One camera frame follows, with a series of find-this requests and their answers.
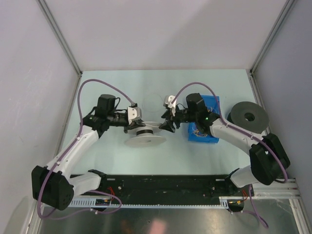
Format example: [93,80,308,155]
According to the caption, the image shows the dark grey cable spool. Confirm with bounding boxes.
[227,101,269,134]

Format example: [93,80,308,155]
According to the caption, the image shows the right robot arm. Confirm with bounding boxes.
[160,93,290,195]

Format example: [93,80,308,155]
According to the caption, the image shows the left aluminium frame post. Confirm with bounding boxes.
[36,0,82,76]

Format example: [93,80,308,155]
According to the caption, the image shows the aluminium frame post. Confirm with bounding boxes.
[36,0,82,76]
[249,0,297,76]

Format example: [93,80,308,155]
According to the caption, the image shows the thin white cable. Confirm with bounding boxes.
[143,93,163,113]

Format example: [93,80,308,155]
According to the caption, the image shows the bundle of coloured wires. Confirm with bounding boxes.
[191,107,219,138]

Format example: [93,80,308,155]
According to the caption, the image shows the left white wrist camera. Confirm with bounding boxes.
[127,103,142,124]

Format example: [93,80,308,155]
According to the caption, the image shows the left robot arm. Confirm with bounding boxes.
[31,95,144,211]

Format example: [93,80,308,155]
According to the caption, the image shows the slotted grey cable duct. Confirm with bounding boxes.
[68,197,229,209]

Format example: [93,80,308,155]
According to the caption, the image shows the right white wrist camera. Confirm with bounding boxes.
[163,95,176,116]

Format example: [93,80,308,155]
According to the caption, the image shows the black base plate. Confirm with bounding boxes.
[73,174,254,206]

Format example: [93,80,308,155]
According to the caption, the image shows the white cable spool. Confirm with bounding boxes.
[125,121,166,148]

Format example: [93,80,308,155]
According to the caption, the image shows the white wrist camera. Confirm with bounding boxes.
[163,95,176,116]
[127,103,142,124]

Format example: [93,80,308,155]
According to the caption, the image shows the blue plastic bin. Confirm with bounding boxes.
[188,95,220,144]

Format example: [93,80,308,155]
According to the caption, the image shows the right aluminium frame post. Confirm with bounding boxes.
[249,0,297,76]

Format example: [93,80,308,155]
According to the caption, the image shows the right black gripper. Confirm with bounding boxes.
[159,105,197,133]

